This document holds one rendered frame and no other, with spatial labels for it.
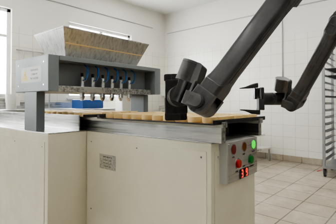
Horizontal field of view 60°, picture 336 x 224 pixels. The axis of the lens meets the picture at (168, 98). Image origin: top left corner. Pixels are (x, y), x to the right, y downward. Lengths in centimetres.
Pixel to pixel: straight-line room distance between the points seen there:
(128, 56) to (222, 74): 104
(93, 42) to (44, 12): 369
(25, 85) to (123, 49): 54
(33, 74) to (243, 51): 102
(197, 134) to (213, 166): 12
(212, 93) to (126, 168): 64
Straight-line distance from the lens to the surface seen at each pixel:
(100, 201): 142
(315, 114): 511
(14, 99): 423
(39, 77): 141
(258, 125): 121
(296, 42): 528
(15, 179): 167
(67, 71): 149
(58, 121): 158
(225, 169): 100
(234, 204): 114
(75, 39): 149
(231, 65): 72
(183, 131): 103
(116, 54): 164
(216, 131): 96
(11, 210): 175
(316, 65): 129
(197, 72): 76
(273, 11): 75
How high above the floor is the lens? 97
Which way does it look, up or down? 1 degrees up
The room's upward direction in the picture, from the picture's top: straight up
